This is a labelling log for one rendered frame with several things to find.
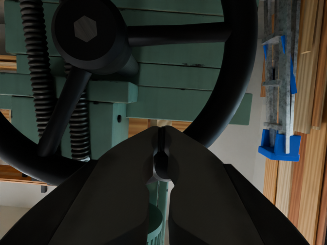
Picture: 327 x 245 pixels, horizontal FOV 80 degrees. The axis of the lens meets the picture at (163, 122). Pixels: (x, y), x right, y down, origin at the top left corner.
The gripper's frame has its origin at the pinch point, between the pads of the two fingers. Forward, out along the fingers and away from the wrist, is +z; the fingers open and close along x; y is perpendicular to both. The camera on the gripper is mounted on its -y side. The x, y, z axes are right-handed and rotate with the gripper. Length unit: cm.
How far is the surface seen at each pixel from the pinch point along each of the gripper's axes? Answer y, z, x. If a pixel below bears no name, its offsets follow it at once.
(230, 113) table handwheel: 1.0, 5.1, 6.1
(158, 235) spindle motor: 46, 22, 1
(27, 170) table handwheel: 6.6, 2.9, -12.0
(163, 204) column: 57, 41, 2
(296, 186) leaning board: 120, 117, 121
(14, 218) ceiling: 254, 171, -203
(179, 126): 18.9, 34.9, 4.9
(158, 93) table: 5.9, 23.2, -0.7
